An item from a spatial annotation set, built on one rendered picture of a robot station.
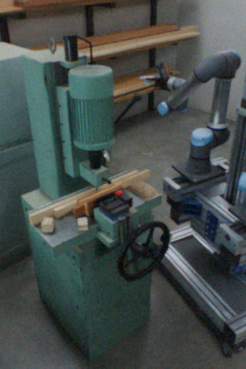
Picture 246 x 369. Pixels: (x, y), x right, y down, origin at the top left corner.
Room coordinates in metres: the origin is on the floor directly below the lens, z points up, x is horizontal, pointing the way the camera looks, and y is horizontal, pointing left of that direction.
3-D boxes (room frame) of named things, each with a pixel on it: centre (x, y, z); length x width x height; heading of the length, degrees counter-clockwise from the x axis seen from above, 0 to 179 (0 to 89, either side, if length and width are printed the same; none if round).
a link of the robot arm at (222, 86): (1.95, -0.55, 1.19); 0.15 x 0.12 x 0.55; 131
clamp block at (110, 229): (1.27, 0.02, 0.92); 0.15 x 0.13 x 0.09; 128
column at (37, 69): (1.67, 0.29, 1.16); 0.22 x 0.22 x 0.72; 38
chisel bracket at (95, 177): (1.46, 0.12, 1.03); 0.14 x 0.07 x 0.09; 38
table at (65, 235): (1.34, 0.08, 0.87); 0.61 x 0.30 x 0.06; 128
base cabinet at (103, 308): (1.54, 0.19, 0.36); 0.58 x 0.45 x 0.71; 38
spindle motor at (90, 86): (1.45, 0.11, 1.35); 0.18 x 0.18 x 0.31
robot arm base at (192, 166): (1.86, -0.45, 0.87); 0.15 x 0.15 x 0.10
